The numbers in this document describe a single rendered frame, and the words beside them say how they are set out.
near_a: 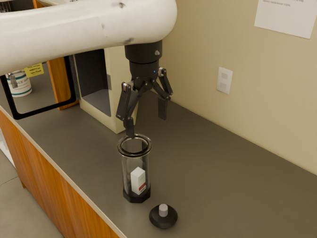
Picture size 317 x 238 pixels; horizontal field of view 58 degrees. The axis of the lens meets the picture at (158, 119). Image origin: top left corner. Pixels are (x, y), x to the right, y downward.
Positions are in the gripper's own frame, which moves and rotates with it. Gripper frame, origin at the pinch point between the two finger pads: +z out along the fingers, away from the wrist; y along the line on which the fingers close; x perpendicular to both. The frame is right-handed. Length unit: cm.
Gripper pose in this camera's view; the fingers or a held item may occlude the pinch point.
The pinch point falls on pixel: (146, 123)
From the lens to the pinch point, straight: 84.0
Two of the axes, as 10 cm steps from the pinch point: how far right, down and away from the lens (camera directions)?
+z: 0.1, 8.2, 5.8
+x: 6.9, 4.1, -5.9
